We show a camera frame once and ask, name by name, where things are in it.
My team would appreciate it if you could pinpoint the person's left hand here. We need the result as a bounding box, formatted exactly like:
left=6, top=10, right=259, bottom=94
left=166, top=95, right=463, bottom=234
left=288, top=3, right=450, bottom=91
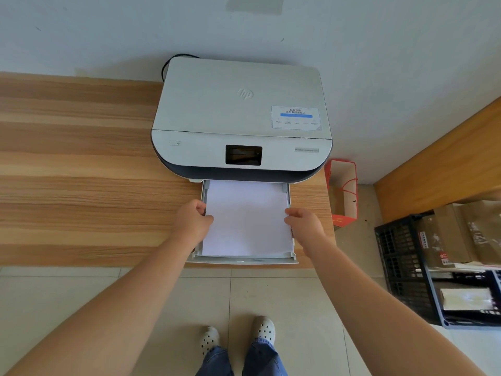
left=172, top=199, right=214, bottom=251

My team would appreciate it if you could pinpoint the person's right hand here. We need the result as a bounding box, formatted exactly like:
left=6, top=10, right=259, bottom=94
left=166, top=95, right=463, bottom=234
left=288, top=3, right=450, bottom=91
left=284, top=207, right=328, bottom=258

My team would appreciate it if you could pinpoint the stack of white paper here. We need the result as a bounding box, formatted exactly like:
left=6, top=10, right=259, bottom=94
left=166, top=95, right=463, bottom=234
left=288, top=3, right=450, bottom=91
left=202, top=180, right=294, bottom=258

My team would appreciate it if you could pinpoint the person's left forearm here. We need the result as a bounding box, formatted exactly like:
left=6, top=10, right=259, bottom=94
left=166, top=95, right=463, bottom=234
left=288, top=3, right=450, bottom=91
left=0, top=230, right=196, bottom=376

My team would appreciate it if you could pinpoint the person's right forearm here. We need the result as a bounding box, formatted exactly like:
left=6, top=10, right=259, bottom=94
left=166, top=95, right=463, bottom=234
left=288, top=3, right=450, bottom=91
left=303, top=236, right=488, bottom=376

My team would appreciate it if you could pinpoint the white printer paper tray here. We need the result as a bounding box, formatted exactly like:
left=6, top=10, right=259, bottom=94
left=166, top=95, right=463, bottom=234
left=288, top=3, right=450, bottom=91
left=186, top=179, right=299, bottom=265

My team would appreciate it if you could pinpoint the red paper bag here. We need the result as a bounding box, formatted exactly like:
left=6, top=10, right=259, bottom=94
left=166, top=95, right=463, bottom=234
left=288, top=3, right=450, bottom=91
left=324, top=159, right=359, bottom=228

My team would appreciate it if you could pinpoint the person's white right clog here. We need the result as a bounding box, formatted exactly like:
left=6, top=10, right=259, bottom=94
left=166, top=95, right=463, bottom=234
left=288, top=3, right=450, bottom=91
left=251, top=316, right=276, bottom=348

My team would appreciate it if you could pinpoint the person's white clog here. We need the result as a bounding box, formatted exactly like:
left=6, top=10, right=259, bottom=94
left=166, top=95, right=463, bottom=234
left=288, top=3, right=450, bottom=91
left=251, top=316, right=276, bottom=348
left=198, top=326, right=221, bottom=357

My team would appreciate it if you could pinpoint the white inkjet printer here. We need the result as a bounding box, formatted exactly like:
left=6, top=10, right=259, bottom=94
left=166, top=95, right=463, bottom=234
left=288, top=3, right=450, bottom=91
left=151, top=58, right=333, bottom=184

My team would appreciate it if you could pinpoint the black plastic crate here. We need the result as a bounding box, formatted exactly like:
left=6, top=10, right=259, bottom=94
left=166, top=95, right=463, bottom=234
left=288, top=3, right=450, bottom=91
left=374, top=210, right=501, bottom=330

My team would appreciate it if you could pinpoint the person's white left clog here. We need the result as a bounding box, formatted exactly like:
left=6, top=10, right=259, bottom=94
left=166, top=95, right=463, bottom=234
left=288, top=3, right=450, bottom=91
left=198, top=326, right=221, bottom=357

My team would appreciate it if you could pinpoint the person's right jeans leg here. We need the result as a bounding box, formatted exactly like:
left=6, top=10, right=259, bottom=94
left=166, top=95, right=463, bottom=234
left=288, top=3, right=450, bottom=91
left=241, top=337, right=289, bottom=376

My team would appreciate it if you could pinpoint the person's jeans leg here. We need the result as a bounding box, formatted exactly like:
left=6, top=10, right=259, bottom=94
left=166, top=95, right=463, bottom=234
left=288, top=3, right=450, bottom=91
left=194, top=345, right=235, bottom=376
left=241, top=337, right=289, bottom=376

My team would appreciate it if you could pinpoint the person's left jeans leg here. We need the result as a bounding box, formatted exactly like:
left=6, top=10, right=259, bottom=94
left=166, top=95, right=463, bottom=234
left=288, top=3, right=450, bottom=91
left=194, top=345, right=235, bottom=376

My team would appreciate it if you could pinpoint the brown cardboard box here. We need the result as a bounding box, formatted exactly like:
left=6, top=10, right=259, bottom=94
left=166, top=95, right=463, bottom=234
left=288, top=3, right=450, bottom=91
left=416, top=203, right=476, bottom=269
left=458, top=199, right=501, bottom=267

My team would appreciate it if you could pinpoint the wooden cabinet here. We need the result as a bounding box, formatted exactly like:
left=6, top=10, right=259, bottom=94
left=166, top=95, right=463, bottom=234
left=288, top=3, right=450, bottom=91
left=374, top=97, right=501, bottom=224

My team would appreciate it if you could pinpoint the white wrapped packet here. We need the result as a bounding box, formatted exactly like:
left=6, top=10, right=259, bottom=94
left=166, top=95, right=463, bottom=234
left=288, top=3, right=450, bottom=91
left=439, top=287, right=495, bottom=312

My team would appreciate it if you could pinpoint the black power cable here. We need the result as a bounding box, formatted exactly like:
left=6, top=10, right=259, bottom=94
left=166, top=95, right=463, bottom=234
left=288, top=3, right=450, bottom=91
left=162, top=54, right=201, bottom=82

